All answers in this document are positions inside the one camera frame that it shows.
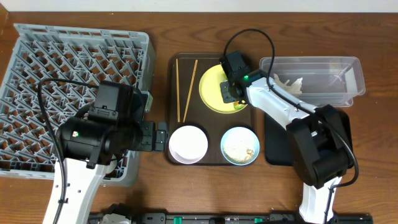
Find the green orange snack wrapper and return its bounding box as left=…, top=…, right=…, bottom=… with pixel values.
left=233, top=101, right=246, bottom=110

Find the pink bowl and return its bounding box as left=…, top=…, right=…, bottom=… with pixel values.
left=169, top=126, right=208, bottom=164

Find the wooden chopstick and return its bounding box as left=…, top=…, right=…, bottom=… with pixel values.
left=183, top=59, right=198, bottom=123
left=175, top=58, right=180, bottom=123

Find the white napkin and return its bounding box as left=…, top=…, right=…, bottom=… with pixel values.
left=274, top=73, right=303, bottom=95

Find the light blue bowl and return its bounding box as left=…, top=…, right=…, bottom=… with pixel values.
left=220, top=126, right=260, bottom=166

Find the white paper cup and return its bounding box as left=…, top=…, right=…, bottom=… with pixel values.
left=106, top=155, right=118, bottom=174

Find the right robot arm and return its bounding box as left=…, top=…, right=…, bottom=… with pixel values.
left=220, top=52, right=359, bottom=223

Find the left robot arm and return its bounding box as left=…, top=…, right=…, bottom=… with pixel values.
left=37, top=81, right=169, bottom=223

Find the black waste tray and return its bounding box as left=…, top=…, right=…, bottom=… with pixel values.
left=264, top=110, right=352, bottom=166

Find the grey dishwasher rack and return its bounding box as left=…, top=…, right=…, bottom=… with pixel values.
left=1, top=24, right=156, bottom=180

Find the yellow plate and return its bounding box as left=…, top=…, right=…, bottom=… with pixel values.
left=199, top=65, right=243, bottom=114

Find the dark brown serving tray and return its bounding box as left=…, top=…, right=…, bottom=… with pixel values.
left=166, top=53, right=255, bottom=166

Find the clear plastic bin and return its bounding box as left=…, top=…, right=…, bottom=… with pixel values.
left=259, top=56, right=366, bottom=107

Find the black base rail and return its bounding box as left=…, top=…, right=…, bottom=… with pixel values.
left=88, top=203, right=374, bottom=224

